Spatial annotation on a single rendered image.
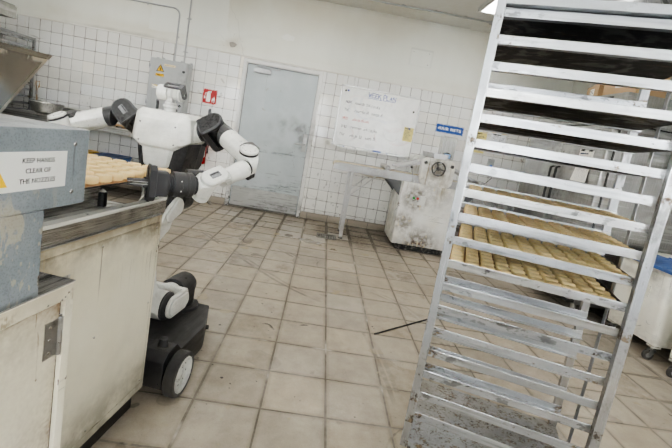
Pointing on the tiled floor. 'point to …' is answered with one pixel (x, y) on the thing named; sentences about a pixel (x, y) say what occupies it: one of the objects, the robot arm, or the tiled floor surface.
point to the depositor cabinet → (35, 365)
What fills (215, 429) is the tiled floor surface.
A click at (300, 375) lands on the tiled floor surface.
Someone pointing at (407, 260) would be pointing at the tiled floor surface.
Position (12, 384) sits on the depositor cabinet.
